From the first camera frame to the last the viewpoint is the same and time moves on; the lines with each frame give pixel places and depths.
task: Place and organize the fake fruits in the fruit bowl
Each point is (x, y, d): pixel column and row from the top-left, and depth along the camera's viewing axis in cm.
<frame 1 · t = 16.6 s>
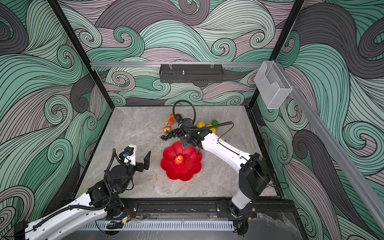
left hand: (141, 149, 74), fingers open
right hand: (188, 138, 84), fingers open
red flower-shaped fruit bowl: (192, 165, 88), point 3 cm above the table
red apple: (179, 161, 85), point 7 cm above the table
small peach fruit: (167, 129, 103), point 5 cm above the table
lower orange cherry tomato: (171, 121, 111), point 2 cm above the table
dark brown passion fruit: (178, 117, 111), point 5 cm above the table

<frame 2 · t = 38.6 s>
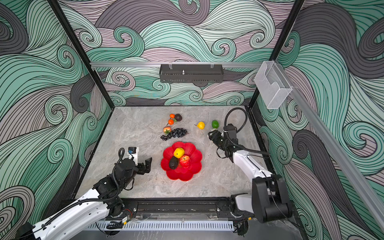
left hand: (144, 157, 81), fingers open
right hand: (210, 135, 87), fingers open
red apple: (184, 161, 86), point 7 cm above the table
dark avocado: (173, 162, 86), point 5 cm above the table
large yellow lemon: (178, 152, 88), point 7 cm above the table
the other named things where they were.

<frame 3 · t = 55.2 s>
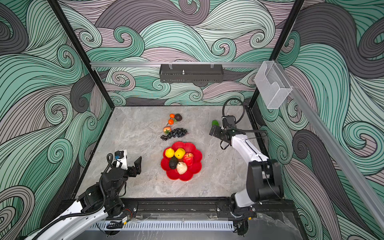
left hand: (134, 157, 76), fingers open
right hand: (217, 132, 91), fingers open
small wrinkled yellow fruit: (169, 152, 89), point 7 cm above the table
beige garlic bulb: (181, 167, 83), point 7 cm above the table
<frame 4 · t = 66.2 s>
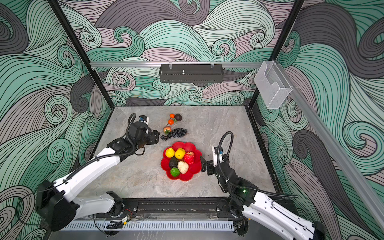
left hand: (154, 132, 80), fingers open
right hand: (208, 156, 75), fingers open
green lime: (175, 172, 81), point 7 cm above the table
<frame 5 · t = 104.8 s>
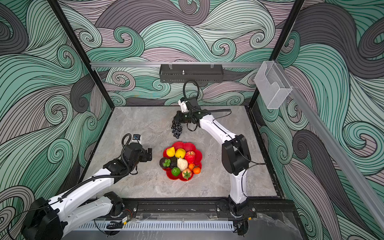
left hand: (144, 147, 83), fingers open
right hand: (173, 117, 87), fingers closed
small peach fruit: (186, 173, 81), point 7 cm above the table
lower orange cherry tomato: (196, 170, 81), point 8 cm above the table
dark brown passion fruit: (162, 161, 83), point 9 cm above the table
dark purple grape bunch: (176, 128, 90), point 16 cm above the table
upper orange cherry tomato: (191, 166, 86), point 4 cm above the table
